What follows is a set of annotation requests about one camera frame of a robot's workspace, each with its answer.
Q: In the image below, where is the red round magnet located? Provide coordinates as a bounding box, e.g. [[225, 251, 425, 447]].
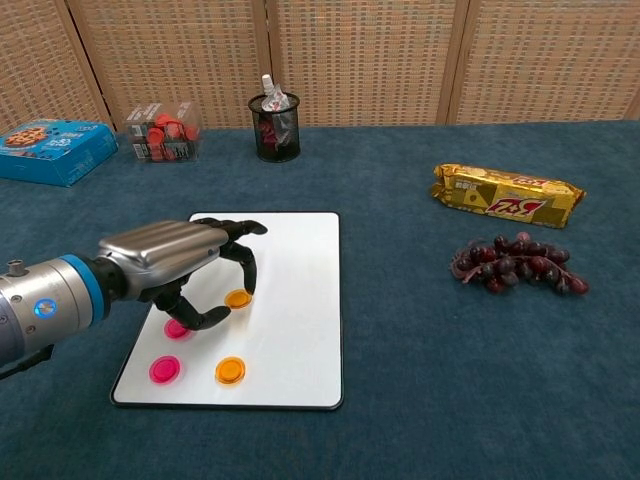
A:
[[163, 318, 194, 341], [148, 355, 187, 386]]

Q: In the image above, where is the red and black snack box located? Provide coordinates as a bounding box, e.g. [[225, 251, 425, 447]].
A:
[[123, 101, 204, 164]]

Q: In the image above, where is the black mesh pen holder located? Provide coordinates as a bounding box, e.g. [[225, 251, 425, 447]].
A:
[[247, 93, 303, 163]]

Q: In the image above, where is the white magnetic board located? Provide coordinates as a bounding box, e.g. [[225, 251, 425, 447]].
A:
[[110, 211, 346, 412]]

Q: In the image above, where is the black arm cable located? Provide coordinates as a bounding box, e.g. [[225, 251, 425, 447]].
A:
[[0, 344, 55, 381]]

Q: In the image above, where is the blue cookie box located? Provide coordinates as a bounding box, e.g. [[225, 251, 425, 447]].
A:
[[0, 118, 120, 188]]

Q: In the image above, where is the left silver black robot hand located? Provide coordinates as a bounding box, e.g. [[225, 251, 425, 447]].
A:
[[94, 217, 269, 332]]

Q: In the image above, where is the purple grape bunch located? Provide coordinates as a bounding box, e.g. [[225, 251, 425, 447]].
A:
[[448, 231, 590, 298]]

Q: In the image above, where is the orange disc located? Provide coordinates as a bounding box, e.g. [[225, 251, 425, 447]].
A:
[[223, 289, 253, 310], [214, 355, 247, 386]]

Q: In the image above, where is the white spout pouch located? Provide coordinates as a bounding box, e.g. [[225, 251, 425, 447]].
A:
[[260, 73, 289, 114]]

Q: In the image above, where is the woven bamboo folding screen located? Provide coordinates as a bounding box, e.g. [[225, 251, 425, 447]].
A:
[[0, 0, 640, 136]]

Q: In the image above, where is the gold biscuit packet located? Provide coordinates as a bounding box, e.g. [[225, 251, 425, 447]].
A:
[[427, 162, 587, 231]]

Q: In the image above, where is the teal table cloth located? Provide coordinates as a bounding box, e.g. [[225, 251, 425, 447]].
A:
[[0, 119, 640, 480]]

